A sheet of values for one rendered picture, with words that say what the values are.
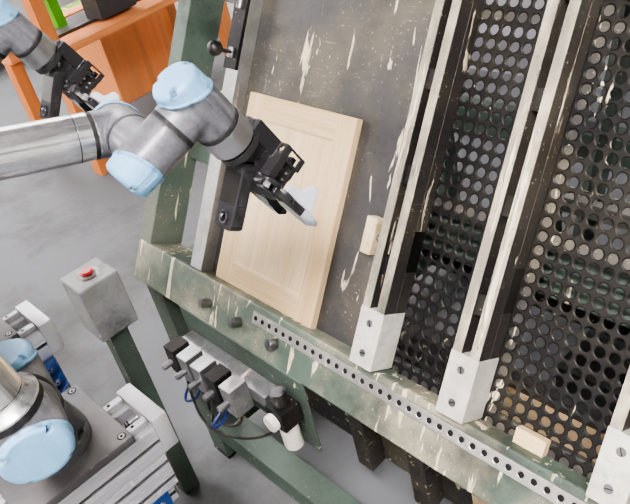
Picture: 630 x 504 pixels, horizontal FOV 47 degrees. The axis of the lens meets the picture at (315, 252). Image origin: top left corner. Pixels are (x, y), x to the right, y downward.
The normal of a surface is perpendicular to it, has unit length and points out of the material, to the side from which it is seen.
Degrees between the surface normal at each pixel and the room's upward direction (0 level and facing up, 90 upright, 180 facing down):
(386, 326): 90
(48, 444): 98
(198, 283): 58
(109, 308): 90
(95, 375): 0
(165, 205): 90
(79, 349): 0
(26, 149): 70
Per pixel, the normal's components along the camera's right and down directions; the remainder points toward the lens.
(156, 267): -0.70, 0.01
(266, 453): -0.19, -0.80
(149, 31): 0.76, 0.24
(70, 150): 0.51, 0.48
